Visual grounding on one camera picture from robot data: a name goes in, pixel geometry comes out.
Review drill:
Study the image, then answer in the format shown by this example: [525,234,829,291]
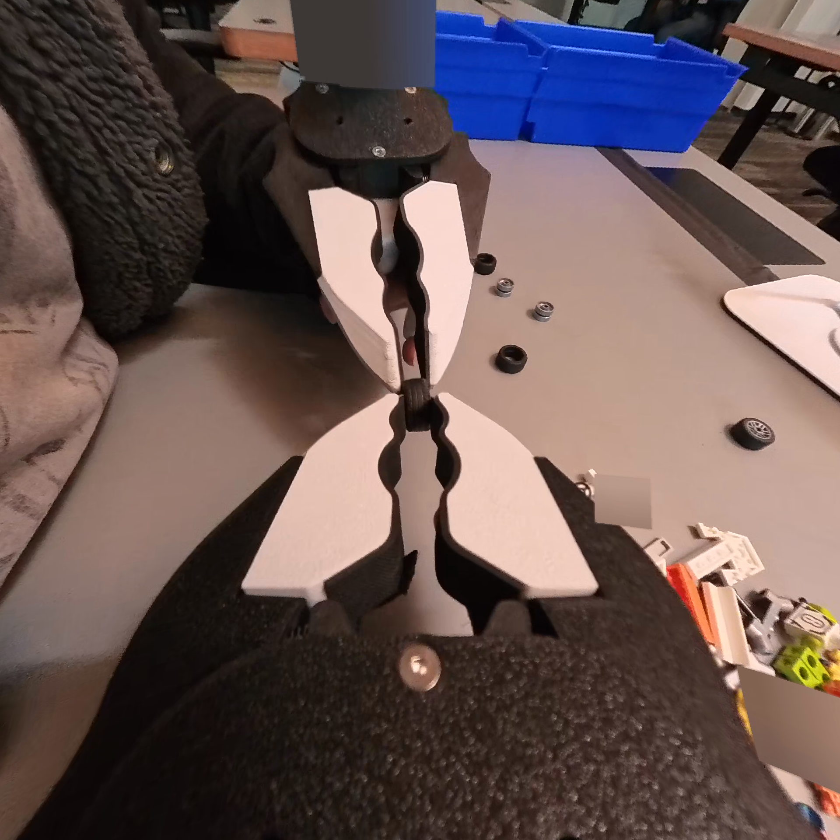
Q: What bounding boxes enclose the pile of lego pieces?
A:
[643,521,840,815]

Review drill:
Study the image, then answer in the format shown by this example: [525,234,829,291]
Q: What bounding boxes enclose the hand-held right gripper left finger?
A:
[241,391,411,603]

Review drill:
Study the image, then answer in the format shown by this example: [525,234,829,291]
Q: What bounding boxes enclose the black lego wheel grey rim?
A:
[733,416,777,452]
[402,377,434,433]

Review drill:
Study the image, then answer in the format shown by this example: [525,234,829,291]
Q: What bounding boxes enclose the blue plastic bin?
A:
[515,20,749,153]
[433,12,549,140]

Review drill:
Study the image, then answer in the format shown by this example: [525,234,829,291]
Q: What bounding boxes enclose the black office chair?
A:
[802,144,840,198]

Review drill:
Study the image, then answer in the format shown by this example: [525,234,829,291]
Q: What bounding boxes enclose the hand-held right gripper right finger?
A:
[430,391,600,599]

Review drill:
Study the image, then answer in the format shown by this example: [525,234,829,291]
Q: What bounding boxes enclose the person's left hand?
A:
[318,272,424,367]

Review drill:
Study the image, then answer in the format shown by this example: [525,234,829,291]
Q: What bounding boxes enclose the wooden desk black legs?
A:
[718,23,840,172]

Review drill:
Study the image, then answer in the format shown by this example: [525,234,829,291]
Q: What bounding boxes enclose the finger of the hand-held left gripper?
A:
[307,185,404,391]
[400,182,476,387]

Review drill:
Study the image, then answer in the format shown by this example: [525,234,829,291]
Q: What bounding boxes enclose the grey desk wooden edge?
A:
[218,0,299,67]

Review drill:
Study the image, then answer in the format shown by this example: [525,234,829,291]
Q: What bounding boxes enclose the white stand base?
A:
[722,274,840,401]

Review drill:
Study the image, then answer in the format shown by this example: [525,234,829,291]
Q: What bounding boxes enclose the person's left forearm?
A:
[164,33,322,296]

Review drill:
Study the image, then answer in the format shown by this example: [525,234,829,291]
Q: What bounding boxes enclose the grey printed sweatshirt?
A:
[0,108,120,592]

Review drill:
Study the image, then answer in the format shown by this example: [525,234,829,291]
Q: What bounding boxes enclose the black table cover panel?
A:
[646,167,826,266]

